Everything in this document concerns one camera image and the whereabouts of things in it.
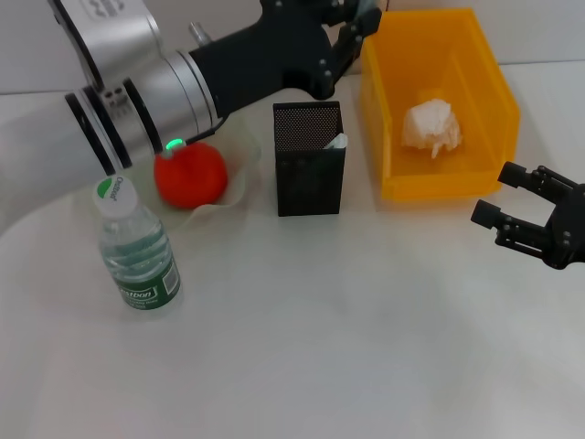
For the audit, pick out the white paper ball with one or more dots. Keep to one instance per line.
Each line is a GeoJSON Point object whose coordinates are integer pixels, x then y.
{"type": "Point", "coordinates": [432, 125]}

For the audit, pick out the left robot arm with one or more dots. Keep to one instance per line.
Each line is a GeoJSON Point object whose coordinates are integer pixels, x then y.
{"type": "Point", "coordinates": [151, 105]}

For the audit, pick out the green glass fruit plate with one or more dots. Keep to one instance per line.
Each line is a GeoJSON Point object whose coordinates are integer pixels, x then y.
{"type": "Point", "coordinates": [237, 151]}

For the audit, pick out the black mesh pen holder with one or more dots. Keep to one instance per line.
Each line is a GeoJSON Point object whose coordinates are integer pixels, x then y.
{"type": "Point", "coordinates": [311, 183]}

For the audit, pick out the clear green-label water bottle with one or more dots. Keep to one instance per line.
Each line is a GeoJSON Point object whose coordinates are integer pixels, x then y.
{"type": "Point", "coordinates": [137, 256]}

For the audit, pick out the yellow plastic bin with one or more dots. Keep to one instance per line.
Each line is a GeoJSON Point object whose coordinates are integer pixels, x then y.
{"type": "Point", "coordinates": [434, 68]}

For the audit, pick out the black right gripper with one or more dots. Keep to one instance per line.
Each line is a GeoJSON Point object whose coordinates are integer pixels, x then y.
{"type": "Point", "coordinates": [571, 228]}

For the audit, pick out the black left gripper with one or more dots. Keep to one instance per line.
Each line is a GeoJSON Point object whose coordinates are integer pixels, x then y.
{"type": "Point", "coordinates": [274, 50]}

